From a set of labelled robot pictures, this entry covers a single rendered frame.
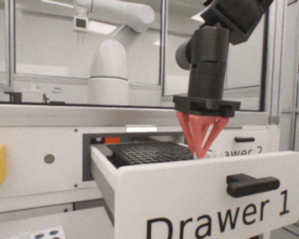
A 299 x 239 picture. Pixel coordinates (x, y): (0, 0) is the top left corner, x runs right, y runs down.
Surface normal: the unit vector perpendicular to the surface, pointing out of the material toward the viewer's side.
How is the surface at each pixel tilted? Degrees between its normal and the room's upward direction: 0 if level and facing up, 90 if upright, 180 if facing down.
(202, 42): 92
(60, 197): 90
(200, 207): 90
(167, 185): 90
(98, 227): 0
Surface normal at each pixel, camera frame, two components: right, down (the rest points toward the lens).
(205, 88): -0.23, 0.14
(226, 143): 0.41, 0.07
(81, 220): 0.03, -1.00
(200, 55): -0.62, 0.07
